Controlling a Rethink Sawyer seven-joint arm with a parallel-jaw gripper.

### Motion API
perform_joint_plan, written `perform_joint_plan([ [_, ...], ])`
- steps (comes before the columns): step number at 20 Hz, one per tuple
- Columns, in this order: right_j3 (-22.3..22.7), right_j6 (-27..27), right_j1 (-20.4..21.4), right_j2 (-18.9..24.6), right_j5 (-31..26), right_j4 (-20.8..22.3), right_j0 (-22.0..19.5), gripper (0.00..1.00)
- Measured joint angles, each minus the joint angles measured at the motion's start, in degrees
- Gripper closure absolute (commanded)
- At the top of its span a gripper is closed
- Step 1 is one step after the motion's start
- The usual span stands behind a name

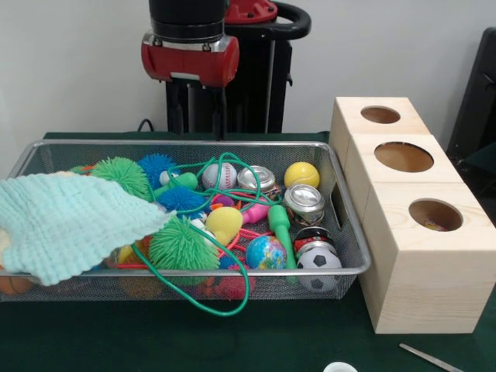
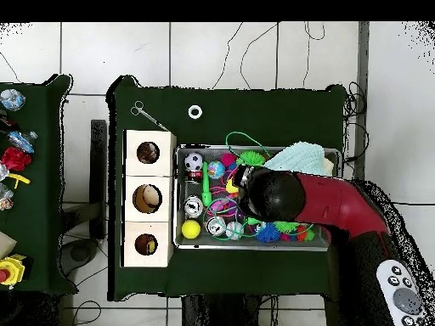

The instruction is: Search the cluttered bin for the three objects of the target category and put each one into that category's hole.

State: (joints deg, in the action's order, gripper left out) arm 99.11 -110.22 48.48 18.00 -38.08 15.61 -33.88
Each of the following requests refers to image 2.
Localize beige foam block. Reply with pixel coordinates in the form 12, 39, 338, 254
0, 231, 18, 261

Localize yellow duck plush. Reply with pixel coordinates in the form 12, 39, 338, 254
144, 236, 159, 255

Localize mint green knitted cloth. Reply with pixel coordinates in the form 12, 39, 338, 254
263, 141, 336, 177

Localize clear plastic packet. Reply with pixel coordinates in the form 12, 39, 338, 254
0, 183, 15, 211

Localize yellow plastic toy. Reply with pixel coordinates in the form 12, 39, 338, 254
7, 172, 31, 190

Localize green skipping rope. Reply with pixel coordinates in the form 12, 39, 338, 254
201, 131, 315, 243

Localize white toy baseball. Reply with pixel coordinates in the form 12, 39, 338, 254
225, 221, 245, 241

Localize silver soda can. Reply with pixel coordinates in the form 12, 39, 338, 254
184, 196, 204, 219

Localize black white toy soccer ball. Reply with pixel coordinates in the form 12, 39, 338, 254
184, 152, 204, 171

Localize green spiky ball with eyes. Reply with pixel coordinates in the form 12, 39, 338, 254
236, 149, 268, 167

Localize yellow emergency stop button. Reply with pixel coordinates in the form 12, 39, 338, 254
0, 254, 27, 288

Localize crushed bottle with blue label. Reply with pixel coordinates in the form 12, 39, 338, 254
7, 130, 39, 155

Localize wire mesh bin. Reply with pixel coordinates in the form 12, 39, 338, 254
173, 144, 342, 252

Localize green spiky rubber ball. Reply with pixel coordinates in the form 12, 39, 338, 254
273, 220, 300, 234

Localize yellow ball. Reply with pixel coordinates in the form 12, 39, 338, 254
181, 219, 201, 239

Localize wooden box with three holes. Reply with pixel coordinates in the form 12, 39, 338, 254
121, 129, 178, 268

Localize colourful globe ball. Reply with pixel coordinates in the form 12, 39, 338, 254
207, 160, 226, 180

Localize red cloth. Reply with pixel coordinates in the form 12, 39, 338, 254
0, 146, 32, 171

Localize blue spiky ball with eyes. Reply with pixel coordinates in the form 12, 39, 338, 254
255, 222, 282, 244

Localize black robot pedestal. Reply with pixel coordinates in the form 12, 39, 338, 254
181, 294, 263, 326

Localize metal scissors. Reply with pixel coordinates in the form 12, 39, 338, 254
130, 100, 169, 132

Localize crushed clear plastic bottle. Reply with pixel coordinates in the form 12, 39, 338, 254
0, 88, 26, 112

